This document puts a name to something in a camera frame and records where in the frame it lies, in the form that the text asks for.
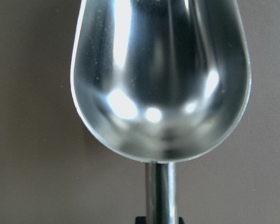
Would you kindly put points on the steel ice scoop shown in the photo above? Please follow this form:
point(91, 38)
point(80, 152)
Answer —
point(160, 82)

